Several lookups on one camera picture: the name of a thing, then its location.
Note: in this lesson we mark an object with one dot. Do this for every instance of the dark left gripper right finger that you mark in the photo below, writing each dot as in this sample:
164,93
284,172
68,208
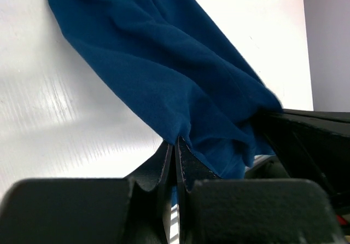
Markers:
188,170

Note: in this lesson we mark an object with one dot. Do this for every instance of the blue mickey mouse t-shirt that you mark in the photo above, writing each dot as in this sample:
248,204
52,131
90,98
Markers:
174,68

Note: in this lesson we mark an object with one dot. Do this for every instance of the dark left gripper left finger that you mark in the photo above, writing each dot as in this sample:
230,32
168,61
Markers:
148,219

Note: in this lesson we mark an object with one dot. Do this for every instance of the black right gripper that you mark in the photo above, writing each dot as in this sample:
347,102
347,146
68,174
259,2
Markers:
313,146

